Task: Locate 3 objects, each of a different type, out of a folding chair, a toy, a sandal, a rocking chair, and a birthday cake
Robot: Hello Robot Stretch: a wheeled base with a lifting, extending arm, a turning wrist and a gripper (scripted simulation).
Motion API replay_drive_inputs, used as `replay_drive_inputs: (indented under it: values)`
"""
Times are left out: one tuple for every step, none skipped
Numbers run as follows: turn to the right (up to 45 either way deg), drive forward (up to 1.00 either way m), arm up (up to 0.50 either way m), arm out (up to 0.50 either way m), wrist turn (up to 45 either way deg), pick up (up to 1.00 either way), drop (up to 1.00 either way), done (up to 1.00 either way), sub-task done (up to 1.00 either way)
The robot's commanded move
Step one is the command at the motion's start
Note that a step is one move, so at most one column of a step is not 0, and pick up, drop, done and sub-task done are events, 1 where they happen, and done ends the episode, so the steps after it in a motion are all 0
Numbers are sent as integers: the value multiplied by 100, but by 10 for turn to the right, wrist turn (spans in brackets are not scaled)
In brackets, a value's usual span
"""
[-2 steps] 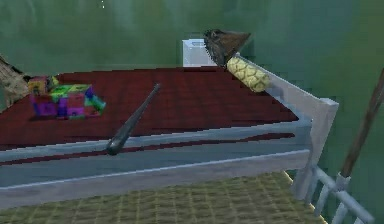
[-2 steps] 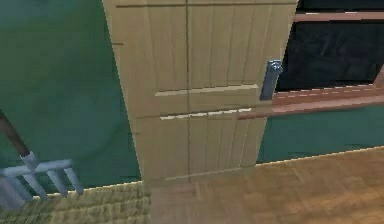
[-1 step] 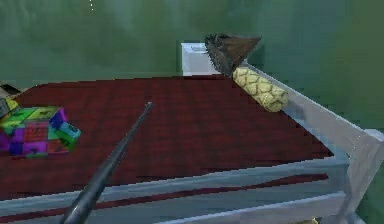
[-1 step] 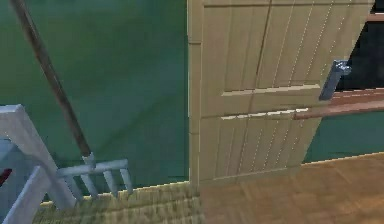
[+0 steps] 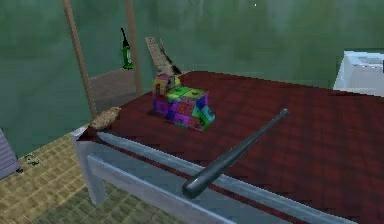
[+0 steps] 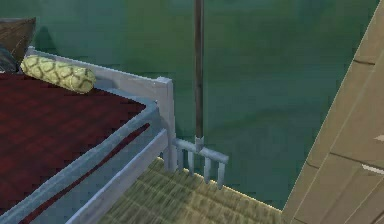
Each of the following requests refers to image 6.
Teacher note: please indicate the white bed with red blanket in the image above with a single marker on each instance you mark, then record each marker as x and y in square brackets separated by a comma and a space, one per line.
[60, 133]

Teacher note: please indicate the yellow-green patterned bolster pillow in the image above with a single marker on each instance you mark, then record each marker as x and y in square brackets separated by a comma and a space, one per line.
[56, 73]

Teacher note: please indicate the dark brown pillow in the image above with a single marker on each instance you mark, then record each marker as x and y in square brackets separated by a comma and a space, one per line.
[15, 35]

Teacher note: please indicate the dark grey pillow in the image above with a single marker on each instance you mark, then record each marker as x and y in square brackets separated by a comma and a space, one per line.
[6, 61]

